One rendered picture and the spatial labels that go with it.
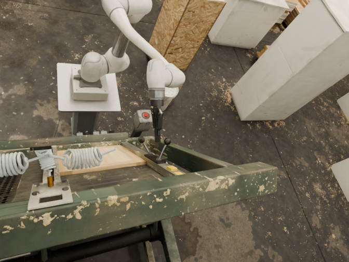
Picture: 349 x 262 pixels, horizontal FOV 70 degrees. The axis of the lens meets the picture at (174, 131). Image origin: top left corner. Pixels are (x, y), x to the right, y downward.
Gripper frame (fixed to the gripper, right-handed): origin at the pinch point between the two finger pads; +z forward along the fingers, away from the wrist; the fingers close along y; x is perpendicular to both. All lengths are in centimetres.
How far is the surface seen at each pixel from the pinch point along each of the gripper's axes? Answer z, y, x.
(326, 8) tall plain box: -109, 41, -203
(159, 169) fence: 13.4, -19.0, 7.1
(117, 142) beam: 12, 57, 9
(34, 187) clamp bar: 5, -47, 58
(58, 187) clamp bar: 5, -50, 52
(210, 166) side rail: 13.0, -27.4, -16.9
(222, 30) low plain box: -131, 226, -215
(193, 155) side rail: 11.2, -10.6, -16.9
